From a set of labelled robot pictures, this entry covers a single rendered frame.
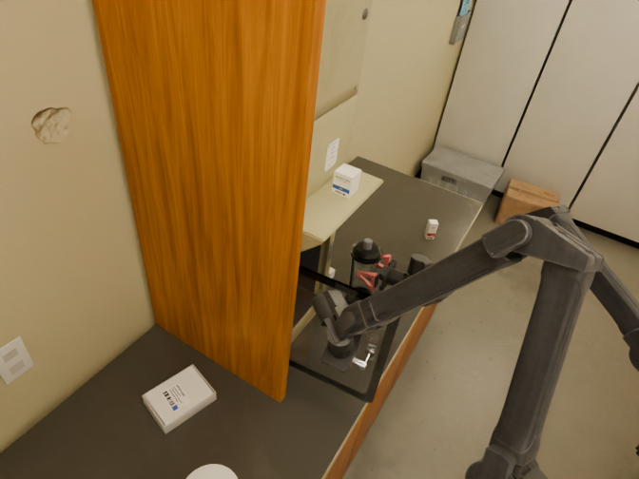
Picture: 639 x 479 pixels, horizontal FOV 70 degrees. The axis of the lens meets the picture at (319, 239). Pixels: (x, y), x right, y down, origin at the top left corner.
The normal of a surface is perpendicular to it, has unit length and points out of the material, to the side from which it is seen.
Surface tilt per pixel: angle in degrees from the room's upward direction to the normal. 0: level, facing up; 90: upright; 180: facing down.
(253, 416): 0
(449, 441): 0
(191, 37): 90
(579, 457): 0
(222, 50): 90
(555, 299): 69
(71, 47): 90
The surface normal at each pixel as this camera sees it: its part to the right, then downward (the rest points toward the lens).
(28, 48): 0.85, 0.40
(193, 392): 0.11, -0.76
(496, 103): -0.51, 0.51
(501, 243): -0.73, -0.04
